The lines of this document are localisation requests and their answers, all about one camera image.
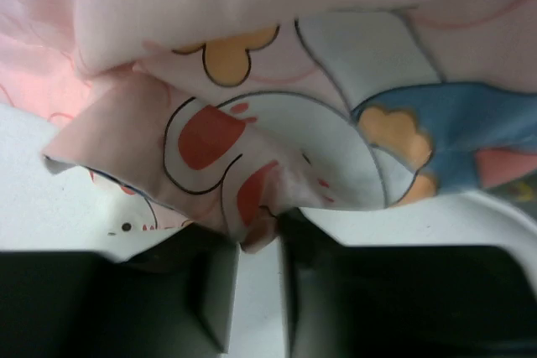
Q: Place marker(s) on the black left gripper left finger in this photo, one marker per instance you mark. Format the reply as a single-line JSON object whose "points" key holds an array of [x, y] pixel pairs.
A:
{"points": [[173, 300]]}

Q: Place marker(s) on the grey floral pillow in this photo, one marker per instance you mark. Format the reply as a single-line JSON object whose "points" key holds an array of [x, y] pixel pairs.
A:
{"points": [[519, 191]]}

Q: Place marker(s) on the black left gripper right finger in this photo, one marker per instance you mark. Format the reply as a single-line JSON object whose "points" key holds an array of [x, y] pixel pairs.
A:
{"points": [[402, 301]]}

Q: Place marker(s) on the pink bunny print pillowcase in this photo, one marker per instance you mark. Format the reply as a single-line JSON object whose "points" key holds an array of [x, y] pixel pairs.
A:
{"points": [[230, 112]]}

